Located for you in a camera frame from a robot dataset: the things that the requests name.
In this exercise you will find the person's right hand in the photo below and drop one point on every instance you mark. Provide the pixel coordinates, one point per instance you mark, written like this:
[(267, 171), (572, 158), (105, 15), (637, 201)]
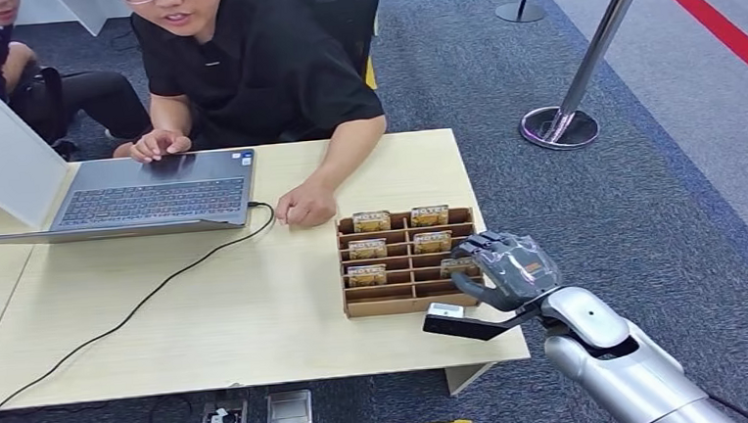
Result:
[(160, 144)]

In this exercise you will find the person's left hand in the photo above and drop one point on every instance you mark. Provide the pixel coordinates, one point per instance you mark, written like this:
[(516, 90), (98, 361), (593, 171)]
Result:
[(308, 204)]

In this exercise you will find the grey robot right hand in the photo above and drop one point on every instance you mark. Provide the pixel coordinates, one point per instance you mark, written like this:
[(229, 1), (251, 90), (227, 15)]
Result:
[(511, 273)]

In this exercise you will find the gold printed card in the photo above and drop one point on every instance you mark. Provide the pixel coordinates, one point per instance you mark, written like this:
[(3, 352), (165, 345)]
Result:
[(432, 242), (366, 276), (429, 216), (368, 249), (371, 222), (457, 267)]

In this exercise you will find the person's left forearm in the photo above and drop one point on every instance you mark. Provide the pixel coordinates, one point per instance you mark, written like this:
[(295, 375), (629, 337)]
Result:
[(352, 149)]

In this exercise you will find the person's right forearm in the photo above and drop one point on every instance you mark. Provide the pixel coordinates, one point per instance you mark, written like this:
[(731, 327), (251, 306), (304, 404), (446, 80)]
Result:
[(170, 115)]

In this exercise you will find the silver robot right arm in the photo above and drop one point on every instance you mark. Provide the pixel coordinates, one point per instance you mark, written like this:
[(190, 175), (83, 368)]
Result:
[(631, 373)]

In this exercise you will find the cardboard card holder box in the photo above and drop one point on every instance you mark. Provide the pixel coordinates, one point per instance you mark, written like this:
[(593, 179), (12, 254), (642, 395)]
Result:
[(412, 299)]

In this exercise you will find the grey laptop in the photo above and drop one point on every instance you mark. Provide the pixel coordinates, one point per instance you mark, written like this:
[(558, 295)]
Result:
[(152, 197)]

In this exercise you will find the table leg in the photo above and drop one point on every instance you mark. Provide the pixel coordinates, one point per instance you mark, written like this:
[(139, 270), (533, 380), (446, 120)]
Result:
[(465, 376)]

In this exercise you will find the yellow strip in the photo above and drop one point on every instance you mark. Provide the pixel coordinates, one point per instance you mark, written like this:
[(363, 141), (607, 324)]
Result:
[(371, 74)]

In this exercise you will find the white desk panel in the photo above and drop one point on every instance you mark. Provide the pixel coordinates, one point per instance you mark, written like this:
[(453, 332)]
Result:
[(75, 7)]

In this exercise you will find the white board stand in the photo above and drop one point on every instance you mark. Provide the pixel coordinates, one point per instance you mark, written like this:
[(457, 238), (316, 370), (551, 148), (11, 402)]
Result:
[(0, 155)]

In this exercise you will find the black mesh chair back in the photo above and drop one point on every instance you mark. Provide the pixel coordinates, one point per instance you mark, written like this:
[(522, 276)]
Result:
[(352, 16)]

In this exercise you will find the closed floor socket cover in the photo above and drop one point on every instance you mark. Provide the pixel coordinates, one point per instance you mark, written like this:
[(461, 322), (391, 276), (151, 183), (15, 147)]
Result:
[(289, 410)]

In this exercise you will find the open floor socket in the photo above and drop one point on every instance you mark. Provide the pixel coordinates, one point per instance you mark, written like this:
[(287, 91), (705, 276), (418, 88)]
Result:
[(223, 419)]

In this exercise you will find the red barrier belt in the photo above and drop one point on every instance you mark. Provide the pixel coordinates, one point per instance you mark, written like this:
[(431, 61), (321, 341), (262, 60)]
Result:
[(720, 23)]

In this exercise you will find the silver stanchion post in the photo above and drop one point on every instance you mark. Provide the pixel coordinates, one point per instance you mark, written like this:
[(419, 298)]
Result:
[(588, 54)]

